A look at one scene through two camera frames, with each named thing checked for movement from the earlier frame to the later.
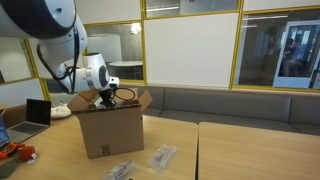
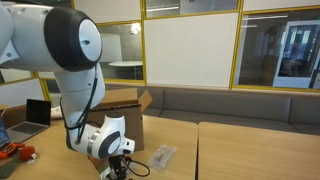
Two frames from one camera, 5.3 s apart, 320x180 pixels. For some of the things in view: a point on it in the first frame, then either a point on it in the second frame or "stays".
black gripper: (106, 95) -> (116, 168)
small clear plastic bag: (161, 156) stays
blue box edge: (4, 138) stays
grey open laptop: (37, 120) stays
